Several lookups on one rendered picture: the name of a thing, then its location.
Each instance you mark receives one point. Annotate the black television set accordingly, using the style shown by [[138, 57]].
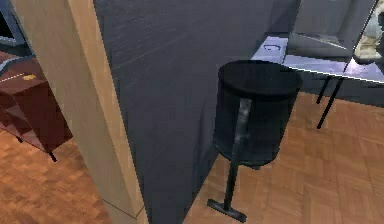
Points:
[[10, 31]]

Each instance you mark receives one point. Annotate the black pedal bin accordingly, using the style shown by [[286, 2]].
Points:
[[256, 113]]

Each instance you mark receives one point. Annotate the grey table with black legs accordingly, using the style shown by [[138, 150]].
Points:
[[320, 65]]

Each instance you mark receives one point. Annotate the grey open box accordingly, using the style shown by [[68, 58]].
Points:
[[320, 23]]

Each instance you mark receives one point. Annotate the dark red cabinet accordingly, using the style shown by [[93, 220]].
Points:
[[36, 113]]

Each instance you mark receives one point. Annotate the small yellow object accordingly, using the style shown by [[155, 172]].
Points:
[[29, 77]]

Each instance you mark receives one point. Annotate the pale stone statue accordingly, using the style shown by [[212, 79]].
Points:
[[368, 46]]

